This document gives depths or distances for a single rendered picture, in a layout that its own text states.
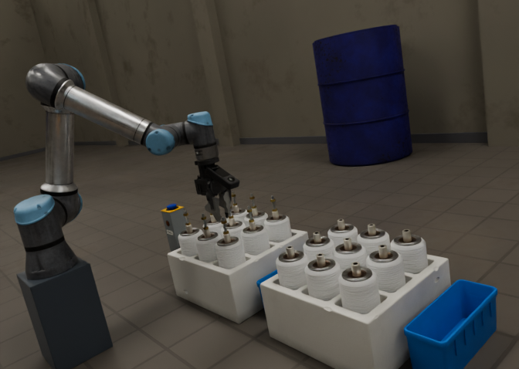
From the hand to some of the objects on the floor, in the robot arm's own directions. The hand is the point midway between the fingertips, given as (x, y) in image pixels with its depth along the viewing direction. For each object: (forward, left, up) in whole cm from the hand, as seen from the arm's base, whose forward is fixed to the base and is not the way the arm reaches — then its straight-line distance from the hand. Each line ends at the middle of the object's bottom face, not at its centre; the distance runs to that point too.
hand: (223, 216), depth 148 cm
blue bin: (+18, -68, -34) cm, 78 cm away
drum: (+210, +94, -34) cm, 232 cm away
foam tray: (+11, +13, -34) cm, 38 cm away
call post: (+3, +42, -34) cm, 54 cm away
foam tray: (+13, -41, -34) cm, 55 cm away
